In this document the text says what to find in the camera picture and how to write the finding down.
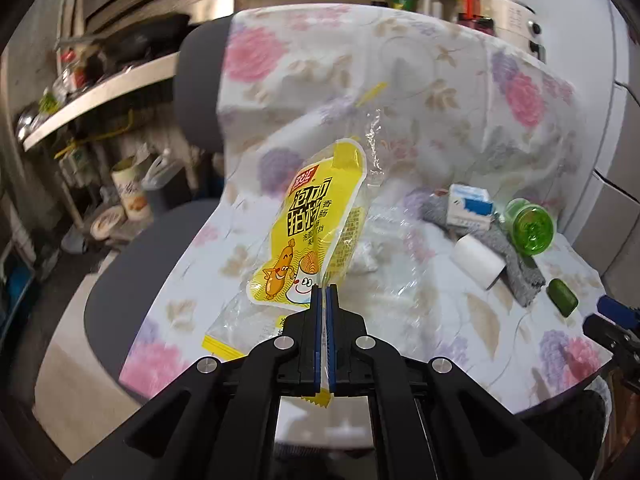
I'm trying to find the printed paper tub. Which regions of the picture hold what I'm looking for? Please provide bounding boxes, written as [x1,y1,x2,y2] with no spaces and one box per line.
[110,156,154,221]

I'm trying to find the yellow hose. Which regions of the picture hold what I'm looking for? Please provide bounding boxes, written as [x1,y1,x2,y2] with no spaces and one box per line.
[54,109,135,160]

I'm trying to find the white bowl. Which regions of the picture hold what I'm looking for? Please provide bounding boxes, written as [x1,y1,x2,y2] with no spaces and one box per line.
[89,206,129,239]

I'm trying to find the small green block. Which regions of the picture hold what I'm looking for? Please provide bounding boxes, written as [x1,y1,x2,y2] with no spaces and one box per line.
[546,279,580,318]

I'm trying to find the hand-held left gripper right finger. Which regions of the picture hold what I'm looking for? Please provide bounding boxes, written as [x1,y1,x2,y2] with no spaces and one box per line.
[326,284,583,480]

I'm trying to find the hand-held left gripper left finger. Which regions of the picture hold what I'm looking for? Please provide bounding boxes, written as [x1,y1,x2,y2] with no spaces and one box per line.
[62,285,326,480]

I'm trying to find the clear wrapper with yellow edge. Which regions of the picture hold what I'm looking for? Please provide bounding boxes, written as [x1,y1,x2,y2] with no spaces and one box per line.
[201,295,306,361]

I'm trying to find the bin with plastic bag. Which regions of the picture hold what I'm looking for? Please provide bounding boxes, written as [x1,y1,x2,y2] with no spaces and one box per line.
[141,152,195,212]

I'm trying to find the white rice cooker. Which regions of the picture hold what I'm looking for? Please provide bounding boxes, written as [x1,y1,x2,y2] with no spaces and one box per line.
[487,0,548,61]

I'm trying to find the white paper roll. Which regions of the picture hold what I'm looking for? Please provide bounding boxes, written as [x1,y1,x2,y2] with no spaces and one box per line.
[450,234,507,291]

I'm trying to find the green plastic bottle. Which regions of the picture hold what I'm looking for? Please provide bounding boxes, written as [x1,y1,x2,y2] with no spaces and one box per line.
[502,198,557,259]

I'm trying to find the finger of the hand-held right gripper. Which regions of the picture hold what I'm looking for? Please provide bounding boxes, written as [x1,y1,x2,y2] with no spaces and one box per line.
[596,295,640,333]
[582,314,640,366]

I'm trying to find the floral printed cloth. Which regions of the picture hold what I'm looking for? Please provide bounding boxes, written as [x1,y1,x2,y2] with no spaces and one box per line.
[117,5,616,418]

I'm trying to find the grey sock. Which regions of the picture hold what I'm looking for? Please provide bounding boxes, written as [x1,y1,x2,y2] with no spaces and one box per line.
[420,195,548,308]

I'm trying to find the white wall shelf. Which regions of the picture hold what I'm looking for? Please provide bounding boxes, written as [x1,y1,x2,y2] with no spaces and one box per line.
[22,52,182,152]

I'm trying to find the red bottle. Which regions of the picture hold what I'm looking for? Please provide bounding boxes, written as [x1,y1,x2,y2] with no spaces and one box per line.
[457,0,484,27]

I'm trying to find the white cabinet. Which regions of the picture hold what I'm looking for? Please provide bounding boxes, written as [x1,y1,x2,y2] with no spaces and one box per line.
[510,0,640,283]

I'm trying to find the grey chair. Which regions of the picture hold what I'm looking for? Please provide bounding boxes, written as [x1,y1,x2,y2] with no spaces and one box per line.
[82,22,608,466]

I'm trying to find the white and blue carton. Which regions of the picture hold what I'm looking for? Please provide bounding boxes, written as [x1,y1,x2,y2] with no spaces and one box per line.
[445,184,497,233]

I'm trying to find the black wok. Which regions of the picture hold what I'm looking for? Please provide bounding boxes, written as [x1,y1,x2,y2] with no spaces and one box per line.
[100,12,192,60]

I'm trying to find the yellow sausage snack packet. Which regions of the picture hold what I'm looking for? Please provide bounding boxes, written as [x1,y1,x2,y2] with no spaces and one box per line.
[247,137,368,409]

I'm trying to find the clear plastic film wrapper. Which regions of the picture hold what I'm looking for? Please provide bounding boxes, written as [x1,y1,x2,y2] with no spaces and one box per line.
[350,82,453,313]

